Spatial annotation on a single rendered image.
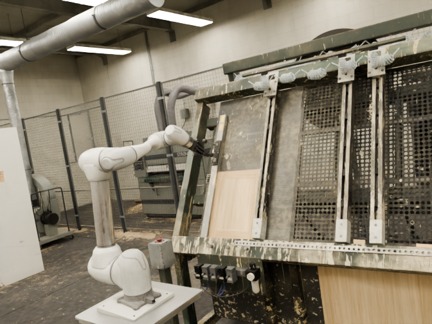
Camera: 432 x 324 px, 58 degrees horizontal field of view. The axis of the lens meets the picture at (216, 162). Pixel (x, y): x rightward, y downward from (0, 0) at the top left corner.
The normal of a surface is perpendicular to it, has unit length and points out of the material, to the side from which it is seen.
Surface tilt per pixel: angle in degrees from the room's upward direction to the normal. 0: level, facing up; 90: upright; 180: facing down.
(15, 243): 90
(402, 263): 60
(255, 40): 90
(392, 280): 90
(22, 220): 90
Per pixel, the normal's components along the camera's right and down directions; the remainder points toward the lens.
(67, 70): 0.80, -0.07
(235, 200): -0.55, -0.36
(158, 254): -0.55, 0.16
